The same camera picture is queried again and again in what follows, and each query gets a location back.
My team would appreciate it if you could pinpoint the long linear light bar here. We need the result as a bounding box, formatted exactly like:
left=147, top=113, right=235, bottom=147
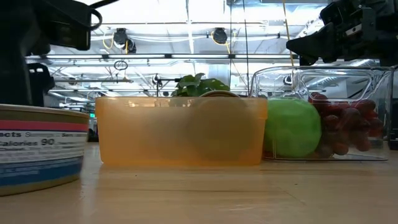
left=26, top=53, right=299, bottom=60

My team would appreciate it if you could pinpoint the green leafy plant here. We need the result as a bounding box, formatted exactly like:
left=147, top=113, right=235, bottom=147
left=170, top=73, right=231, bottom=98

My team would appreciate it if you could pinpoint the orange translucent plastic bin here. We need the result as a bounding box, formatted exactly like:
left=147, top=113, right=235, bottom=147
left=95, top=95, right=269, bottom=167

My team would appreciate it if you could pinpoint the gold-rimmed labelled food can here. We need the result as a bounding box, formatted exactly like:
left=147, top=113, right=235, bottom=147
left=0, top=103, right=91, bottom=197

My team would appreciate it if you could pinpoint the green apple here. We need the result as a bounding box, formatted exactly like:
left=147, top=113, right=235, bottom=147
left=263, top=97, right=323, bottom=159

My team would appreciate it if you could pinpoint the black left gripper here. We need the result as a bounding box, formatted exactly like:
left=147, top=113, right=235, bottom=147
left=0, top=0, right=94, bottom=106

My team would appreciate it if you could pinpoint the red grape bunch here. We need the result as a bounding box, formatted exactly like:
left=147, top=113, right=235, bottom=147
left=307, top=91, right=385, bottom=158

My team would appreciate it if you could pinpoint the silver-lidded food can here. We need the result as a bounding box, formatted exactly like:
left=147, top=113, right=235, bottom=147
left=186, top=90, right=261, bottom=161

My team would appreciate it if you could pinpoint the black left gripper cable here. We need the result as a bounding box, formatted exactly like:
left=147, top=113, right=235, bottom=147
left=89, top=0, right=121, bottom=31

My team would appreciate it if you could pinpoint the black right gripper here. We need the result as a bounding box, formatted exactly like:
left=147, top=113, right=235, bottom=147
left=285, top=0, right=383, bottom=68

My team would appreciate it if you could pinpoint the black ceiling cable reel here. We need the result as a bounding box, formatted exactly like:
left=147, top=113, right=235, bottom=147
left=213, top=27, right=228, bottom=45
left=112, top=27, right=137, bottom=54

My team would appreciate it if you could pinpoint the clear plastic bin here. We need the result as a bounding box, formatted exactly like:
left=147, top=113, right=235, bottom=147
left=249, top=65, right=395, bottom=162

